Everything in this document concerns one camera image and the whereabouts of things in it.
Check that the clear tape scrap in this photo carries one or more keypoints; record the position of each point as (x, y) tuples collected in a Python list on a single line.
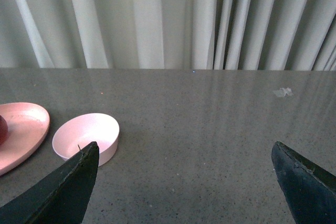
[(283, 92)]

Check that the white curtain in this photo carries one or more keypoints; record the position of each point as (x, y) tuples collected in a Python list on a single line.
[(169, 34)]

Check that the red apple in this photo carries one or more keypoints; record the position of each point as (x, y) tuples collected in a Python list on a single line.
[(3, 130)]

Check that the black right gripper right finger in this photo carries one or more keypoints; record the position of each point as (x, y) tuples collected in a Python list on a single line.
[(309, 189)]

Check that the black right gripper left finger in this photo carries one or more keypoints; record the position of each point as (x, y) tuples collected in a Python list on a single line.
[(60, 197)]

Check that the pink plate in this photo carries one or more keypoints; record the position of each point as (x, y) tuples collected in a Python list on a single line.
[(28, 125)]

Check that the pink bowl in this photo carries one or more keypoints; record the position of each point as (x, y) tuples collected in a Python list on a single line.
[(80, 131)]

